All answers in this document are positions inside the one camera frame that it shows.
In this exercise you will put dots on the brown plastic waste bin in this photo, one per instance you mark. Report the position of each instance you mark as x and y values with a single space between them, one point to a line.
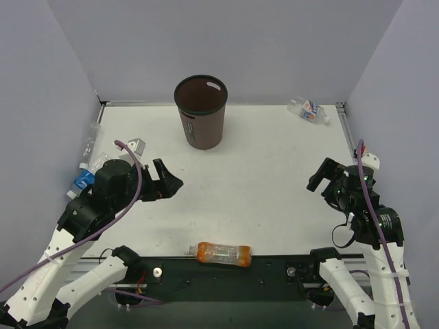
201 102

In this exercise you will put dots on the orange label plastic bottle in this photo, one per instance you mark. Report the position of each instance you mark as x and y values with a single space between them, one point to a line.
235 255

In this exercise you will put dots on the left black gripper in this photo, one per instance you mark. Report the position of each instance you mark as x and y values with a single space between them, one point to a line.
151 185

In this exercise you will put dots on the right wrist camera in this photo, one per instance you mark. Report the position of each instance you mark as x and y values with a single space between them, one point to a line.
369 159

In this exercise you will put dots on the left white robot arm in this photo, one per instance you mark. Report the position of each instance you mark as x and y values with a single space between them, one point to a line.
82 223

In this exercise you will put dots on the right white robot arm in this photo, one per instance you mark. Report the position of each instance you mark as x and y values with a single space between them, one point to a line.
378 232

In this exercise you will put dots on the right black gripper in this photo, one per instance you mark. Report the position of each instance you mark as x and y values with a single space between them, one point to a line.
330 187

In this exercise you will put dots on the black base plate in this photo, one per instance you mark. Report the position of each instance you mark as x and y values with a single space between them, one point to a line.
286 278

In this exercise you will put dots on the clear crumpled plastic bottle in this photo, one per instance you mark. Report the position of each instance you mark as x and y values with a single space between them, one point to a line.
88 144

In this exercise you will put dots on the blue label plastic bottle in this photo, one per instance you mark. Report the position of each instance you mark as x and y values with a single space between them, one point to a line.
87 175

